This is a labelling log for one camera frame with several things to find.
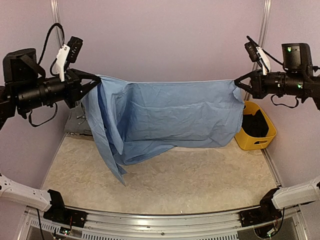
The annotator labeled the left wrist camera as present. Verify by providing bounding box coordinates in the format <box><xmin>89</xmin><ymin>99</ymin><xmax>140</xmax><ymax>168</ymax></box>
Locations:
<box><xmin>53</xmin><ymin>36</ymin><xmax>83</xmax><ymax>82</ymax></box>

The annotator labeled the grey denim shirt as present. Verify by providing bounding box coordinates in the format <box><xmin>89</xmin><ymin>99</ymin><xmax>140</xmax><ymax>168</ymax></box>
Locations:
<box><xmin>64</xmin><ymin>103</ymin><xmax>92</xmax><ymax>136</ymax></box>

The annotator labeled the yellow plastic basket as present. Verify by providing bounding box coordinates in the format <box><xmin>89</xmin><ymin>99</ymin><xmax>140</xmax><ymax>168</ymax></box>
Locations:
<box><xmin>234</xmin><ymin>101</ymin><xmax>277</xmax><ymax>151</ymax></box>

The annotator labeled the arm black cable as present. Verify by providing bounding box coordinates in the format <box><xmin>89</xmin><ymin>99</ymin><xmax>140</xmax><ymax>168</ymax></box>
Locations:
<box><xmin>246</xmin><ymin>35</ymin><xmax>301</xmax><ymax>109</ymax></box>
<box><xmin>27</xmin><ymin>22</ymin><xmax>67</xmax><ymax>127</ymax></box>

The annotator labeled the right aluminium frame post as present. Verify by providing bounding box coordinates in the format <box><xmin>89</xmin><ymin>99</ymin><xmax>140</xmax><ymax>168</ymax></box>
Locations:
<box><xmin>251</xmin><ymin>0</ymin><xmax>273</xmax><ymax>73</ymax></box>

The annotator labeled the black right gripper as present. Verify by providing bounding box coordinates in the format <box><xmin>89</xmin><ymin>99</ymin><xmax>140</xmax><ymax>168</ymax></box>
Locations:
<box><xmin>236</xmin><ymin>67</ymin><xmax>308</xmax><ymax>98</ymax></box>

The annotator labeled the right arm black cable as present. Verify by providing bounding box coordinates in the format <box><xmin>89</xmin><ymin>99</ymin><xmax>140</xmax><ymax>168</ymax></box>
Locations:
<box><xmin>246</xmin><ymin>35</ymin><xmax>301</xmax><ymax>109</ymax></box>

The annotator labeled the aluminium front rail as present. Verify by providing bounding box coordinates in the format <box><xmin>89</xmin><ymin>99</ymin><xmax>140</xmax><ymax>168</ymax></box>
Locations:
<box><xmin>17</xmin><ymin>207</ymin><xmax>308</xmax><ymax>240</ymax></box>

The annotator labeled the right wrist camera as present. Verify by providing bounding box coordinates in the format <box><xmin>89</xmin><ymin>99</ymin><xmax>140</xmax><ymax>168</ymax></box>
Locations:
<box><xmin>244</xmin><ymin>35</ymin><xmax>271</xmax><ymax>76</ymax></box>

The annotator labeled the light blue long sleeve shirt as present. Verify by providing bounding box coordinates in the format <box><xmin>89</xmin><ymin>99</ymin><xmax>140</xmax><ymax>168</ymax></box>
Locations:
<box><xmin>82</xmin><ymin>76</ymin><xmax>244</xmax><ymax>182</ymax></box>

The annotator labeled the left aluminium frame post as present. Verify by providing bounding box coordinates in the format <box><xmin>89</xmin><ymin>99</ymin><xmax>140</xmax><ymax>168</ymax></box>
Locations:
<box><xmin>49</xmin><ymin>0</ymin><xmax>64</xmax><ymax>48</ymax></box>

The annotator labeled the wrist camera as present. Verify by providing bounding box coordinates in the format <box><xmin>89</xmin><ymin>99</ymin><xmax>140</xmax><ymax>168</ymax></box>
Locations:
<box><xmin>244</xmin><ymin>35</ymin><xmax>271</xmax><ymax>76</ymax></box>
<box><xmin>53</xmin><ymin>36</ymin><xmax>83</xmax><ymax>82</ymax></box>

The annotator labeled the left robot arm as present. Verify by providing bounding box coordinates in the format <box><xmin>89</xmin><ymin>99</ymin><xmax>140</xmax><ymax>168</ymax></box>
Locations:
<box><xmin>0</xmin><ymin>48</ymin><xmax>101</xmax><ymax>228</ymax></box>

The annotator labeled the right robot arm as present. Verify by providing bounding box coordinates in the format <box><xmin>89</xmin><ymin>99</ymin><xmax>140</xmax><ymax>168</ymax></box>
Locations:
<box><xmin>234</xmin><ymin>39</ymin><xmax>320</xmax><ymax>227</ymax></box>

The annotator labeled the aluminium frame post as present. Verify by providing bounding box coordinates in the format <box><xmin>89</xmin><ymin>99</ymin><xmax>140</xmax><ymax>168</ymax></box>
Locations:
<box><xmin>49</xmin><ymin>0</ymin><xmax>64</xmax><ymax>48</ymax></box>
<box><xmin>251</xmin><ymin>0</ymin><xmax>273</xmax><ymax>73</ymax></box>

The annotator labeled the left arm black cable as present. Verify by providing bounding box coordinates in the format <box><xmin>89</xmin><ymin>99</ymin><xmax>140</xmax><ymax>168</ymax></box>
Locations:
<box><xmin>27</xmin><ymin>22</ymin><xmax>67</xmax><ymax>127</ymax></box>

